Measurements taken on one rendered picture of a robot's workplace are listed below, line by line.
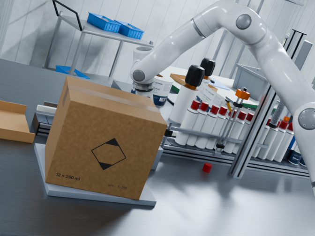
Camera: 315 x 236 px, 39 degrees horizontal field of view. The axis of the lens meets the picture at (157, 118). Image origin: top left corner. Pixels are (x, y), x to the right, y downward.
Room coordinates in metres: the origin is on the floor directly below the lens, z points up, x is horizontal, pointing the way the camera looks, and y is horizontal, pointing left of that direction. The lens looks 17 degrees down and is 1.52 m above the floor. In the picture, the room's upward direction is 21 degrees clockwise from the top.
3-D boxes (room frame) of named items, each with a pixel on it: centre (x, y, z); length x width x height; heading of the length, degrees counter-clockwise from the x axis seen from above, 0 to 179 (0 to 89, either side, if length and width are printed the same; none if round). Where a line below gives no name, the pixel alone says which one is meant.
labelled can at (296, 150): (2.19, -0.73, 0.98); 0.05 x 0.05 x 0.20
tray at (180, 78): (3.58, -0.18, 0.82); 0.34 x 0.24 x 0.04; 137
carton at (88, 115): (1.34, 0.14, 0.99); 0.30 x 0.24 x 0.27; 110
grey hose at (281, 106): (1.95, -0.49, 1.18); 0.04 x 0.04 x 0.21
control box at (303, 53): (1.93, -0.43, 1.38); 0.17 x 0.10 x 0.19; 174
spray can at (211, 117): (1.91, -0.22, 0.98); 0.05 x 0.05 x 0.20
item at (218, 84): (4.01, -0.34, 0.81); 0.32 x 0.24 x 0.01; 26
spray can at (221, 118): (1.94, -0.26, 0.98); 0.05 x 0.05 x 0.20
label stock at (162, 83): (2.37, 0.09, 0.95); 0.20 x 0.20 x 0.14
